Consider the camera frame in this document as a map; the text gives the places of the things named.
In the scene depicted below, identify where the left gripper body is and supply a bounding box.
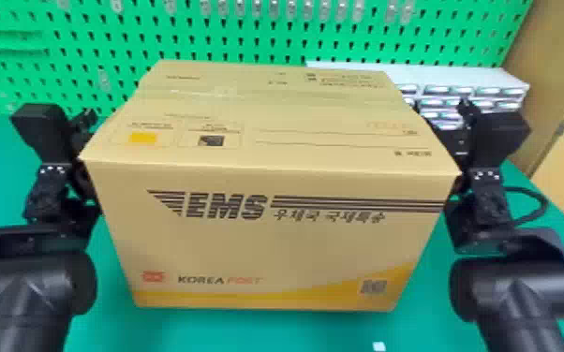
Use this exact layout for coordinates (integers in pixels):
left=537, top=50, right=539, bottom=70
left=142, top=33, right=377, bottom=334
left=67, top=134, right=92, bottom=171

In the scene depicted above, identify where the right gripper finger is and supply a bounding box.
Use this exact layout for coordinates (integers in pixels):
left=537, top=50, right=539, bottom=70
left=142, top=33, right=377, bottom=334
left=457, top=99, right=481, bottom=130

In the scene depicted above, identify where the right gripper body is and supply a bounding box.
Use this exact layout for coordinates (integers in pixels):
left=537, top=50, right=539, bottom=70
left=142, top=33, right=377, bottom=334
left=434, top=125, right=472, bottom=171

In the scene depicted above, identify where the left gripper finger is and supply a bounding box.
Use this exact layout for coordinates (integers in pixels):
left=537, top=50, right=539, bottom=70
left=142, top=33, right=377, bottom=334
left=68, top=108, right=100, bottom=145

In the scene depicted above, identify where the cardboard box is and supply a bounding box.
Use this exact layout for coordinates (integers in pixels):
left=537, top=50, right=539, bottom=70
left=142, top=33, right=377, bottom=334
left=78, top=59, right=463, bottom=314

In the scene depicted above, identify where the white drawer cabinet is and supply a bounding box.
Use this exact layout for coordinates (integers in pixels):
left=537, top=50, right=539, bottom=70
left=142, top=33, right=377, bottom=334
left=305, top=60, right=530, bottom=132

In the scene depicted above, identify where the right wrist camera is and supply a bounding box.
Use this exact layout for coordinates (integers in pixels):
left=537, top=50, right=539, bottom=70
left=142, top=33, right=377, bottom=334
left=468, top=110, right=532, bottom=171

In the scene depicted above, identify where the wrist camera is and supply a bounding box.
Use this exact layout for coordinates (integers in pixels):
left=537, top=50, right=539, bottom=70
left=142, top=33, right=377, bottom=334
left=468, top=110, right=532, bottom=171
left=9, top=102, right=76, bottom=167

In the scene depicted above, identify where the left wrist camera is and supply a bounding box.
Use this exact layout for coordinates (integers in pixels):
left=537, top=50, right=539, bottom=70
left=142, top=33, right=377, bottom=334
left=9, top=102, right=76, bottom=167

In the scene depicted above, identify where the black cable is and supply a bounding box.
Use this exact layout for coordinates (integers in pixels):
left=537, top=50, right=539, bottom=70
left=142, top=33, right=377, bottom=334
left=499, top=185, right=550, bottom=228

